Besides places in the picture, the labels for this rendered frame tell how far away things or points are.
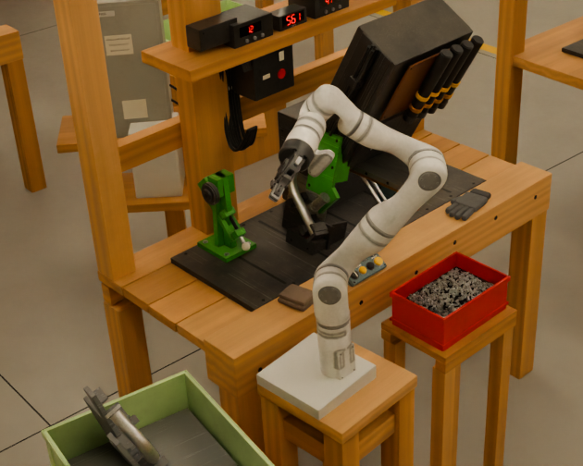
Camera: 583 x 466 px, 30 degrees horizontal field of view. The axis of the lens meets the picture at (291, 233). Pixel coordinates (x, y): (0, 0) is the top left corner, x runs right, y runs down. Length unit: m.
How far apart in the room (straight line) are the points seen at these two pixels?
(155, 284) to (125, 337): 0.26
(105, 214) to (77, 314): 1.61
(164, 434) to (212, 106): 1.12
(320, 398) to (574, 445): 1.47
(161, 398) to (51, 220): 2.86
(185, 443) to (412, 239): 1.11
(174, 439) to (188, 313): 0.52
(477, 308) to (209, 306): 0.81
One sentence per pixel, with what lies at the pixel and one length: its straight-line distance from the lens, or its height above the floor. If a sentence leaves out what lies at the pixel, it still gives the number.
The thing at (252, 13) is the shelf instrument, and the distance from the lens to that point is 3.43.
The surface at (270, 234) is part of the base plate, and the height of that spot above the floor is 0.90.
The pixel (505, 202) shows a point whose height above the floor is 0.89.
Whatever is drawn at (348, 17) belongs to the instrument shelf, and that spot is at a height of 1.52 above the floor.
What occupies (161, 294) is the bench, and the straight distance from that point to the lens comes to 3.38.
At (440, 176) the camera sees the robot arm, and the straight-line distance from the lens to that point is 2.61.
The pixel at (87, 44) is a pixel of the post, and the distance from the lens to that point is 3.14.
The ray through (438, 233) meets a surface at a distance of 3.58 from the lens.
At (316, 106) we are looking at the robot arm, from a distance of 2.52.
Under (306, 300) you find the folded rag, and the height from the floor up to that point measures 0.93.
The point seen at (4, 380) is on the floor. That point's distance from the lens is 4.63.
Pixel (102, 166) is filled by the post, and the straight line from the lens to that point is 3.29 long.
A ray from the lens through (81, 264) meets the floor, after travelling 5.27.
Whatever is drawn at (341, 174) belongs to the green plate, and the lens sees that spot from 3.45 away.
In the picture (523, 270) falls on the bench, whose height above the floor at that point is 0.51.
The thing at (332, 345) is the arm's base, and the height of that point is 1.01.
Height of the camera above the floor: 2.76
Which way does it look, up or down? 31 degrees down
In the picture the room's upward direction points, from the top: 3 degrees counter-clockwise
